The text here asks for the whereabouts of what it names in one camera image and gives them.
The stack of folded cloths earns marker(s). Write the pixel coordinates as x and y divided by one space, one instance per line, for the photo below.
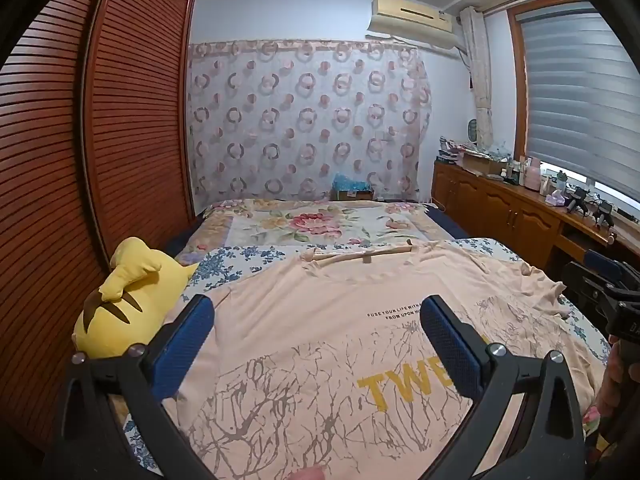
448 150

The cream air conditioner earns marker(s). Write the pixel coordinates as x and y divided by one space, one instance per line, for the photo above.
410 20

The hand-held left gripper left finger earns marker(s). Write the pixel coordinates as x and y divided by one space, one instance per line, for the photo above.
185 340

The wooden cabinet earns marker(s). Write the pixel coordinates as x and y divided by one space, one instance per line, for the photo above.
500 210

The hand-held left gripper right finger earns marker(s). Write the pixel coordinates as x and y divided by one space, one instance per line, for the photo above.
450 345

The pink thermos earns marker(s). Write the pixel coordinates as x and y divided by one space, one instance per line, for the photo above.
532 175

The small round fan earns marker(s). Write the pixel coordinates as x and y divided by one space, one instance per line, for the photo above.
473 130

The blue floral blanket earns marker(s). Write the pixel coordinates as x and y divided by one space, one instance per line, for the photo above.
235 260

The black tripod gadget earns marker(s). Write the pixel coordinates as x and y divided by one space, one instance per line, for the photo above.
604 212
579 199

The circle patterned hanging cloth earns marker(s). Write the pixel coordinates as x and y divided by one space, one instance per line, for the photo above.
300 120

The yellow plush toy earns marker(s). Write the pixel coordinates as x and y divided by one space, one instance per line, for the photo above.
130 290

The wooden window frame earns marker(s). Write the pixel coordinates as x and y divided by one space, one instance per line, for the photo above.
520 85

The peach printed t-shirt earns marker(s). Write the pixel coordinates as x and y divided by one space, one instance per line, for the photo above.
300 320

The wooden louvered wardrobe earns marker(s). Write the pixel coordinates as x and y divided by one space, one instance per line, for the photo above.
125 110

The person's right hand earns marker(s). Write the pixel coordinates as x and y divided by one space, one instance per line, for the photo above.
611 385

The dark green bottle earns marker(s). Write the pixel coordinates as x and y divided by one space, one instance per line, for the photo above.
511 172

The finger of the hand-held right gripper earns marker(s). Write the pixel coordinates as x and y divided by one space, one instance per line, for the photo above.
600 261
590 290

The purple cloth bundle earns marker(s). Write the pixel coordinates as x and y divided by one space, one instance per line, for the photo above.
556 200

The green capped bottle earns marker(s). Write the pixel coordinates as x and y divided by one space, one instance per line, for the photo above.
561 184

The grey window blind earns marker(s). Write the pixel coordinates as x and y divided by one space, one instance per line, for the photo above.
575 100

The open cardboard box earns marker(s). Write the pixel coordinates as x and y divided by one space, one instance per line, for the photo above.
480 164

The beige window curtain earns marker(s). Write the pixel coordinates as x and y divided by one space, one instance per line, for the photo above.
480 70

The pink floral blanket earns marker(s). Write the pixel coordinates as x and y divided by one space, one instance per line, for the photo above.
310 225

